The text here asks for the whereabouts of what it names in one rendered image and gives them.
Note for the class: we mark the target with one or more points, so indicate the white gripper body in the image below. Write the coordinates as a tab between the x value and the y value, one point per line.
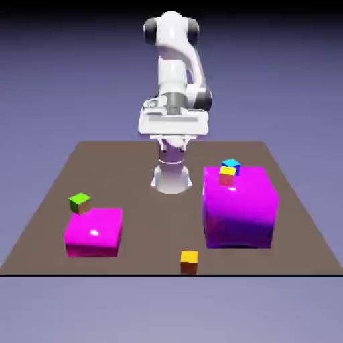
172	126

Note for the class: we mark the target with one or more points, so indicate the small blue cube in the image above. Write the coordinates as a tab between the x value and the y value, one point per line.
232	163

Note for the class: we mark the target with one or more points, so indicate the low large magenta box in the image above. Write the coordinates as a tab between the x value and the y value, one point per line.
93	231

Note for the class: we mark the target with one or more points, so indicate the small orange cube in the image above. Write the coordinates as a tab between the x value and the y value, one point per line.
189	261

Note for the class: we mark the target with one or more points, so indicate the small green cube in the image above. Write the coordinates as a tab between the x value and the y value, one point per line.
79	203

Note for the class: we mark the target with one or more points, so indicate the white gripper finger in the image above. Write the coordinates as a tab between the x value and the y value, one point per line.
183	145
163	146

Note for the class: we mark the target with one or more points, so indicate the small yellow cube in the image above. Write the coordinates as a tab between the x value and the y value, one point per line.
227	175

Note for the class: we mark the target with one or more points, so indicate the tall large magenta box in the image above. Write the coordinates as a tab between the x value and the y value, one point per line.
241	209

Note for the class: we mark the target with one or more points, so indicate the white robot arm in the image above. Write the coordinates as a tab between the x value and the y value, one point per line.
171	48

